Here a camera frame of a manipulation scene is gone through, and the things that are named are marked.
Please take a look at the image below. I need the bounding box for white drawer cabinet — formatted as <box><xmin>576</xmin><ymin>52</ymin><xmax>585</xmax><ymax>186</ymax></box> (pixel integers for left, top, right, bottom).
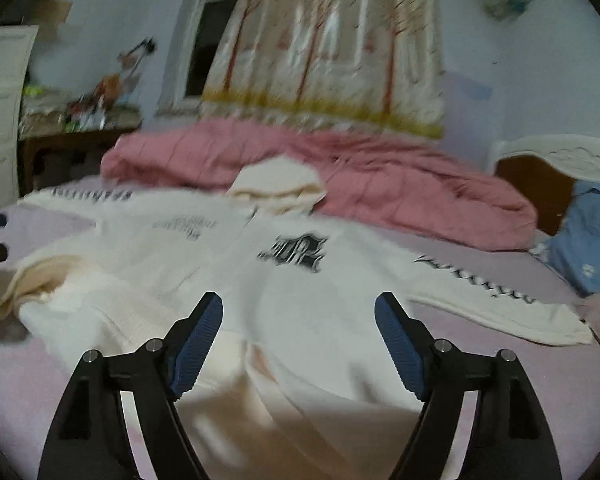
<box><xmin>0</xmin><ymin>25</ymin><xmax>38</xmax><ymax>209</ymax></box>

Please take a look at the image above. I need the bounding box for white framed window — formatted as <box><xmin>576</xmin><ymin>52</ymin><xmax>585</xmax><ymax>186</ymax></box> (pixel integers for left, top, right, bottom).
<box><xmin>156</xmin><ymin>0</ymin><xmax>238</xmax><ymax>117</ymax></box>

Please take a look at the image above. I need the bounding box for tree print curtain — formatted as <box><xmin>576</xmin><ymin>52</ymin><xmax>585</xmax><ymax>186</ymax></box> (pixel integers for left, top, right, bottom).
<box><xmin>200</xmin><ymin>0</ymin><xmax>444</xmax><ymax>142</ymax></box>

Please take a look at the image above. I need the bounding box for pink bed sheet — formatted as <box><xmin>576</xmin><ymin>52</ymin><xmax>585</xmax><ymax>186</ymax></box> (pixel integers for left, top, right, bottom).
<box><xmin>0</xmin><ymin>173</ymin><xmax>600</xmax><ymax>480</ymax></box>

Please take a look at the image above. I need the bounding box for pink checked quilt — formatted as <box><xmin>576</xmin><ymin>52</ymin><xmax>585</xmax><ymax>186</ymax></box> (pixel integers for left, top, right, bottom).
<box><xmin>100</xmin><ymin>119</ymin><xmax>538</xmax><ymax>252</ymax></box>

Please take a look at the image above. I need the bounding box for dark wooden desk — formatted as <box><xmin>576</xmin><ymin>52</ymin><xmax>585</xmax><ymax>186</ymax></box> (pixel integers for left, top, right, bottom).
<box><xmin>17</xmin><ymin>124</ymin><xmax>140</xmax><ymax>197</ymax></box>

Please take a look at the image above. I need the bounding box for stack of papers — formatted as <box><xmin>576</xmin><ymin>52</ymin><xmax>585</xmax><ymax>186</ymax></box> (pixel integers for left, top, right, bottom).
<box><xmin>19</xmin><ymin>84</ymin><xmax>72</xmax><ymax>138</ymax></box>

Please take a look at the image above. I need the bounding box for blue floral pillow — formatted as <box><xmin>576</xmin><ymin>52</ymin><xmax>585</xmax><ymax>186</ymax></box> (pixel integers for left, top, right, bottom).
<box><xmin>530</xmin><ymin>181</ymin><xmax>600</xmax><ymax>297</ymax></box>

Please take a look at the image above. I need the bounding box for cardboard box on cabinet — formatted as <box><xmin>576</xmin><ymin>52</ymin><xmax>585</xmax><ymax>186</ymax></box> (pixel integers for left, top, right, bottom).
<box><xmin>28</xmin><ymin>0</ymin><xmax>72</xmax><ymax>36</ymax></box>

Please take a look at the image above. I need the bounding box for orange snack bag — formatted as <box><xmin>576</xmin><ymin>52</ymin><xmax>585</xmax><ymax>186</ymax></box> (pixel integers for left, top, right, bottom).
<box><xmin>95</xmin><ymin>73</ymin><xmax>123</xmax><ymax>106</ymax></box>

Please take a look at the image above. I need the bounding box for white carved headboard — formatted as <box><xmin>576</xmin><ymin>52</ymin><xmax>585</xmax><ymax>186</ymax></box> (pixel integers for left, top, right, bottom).
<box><xmin>488</xmin><ymin>134</ymin><xmax>600</xmax><ymax>235</ymax></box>

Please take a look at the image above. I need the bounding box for white zip hoodie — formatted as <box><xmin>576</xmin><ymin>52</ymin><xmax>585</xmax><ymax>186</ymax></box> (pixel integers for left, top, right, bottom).
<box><xmin>0</xmin><ymin>155</ymin><xmax>595</xmax><ymax>480</ymax></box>

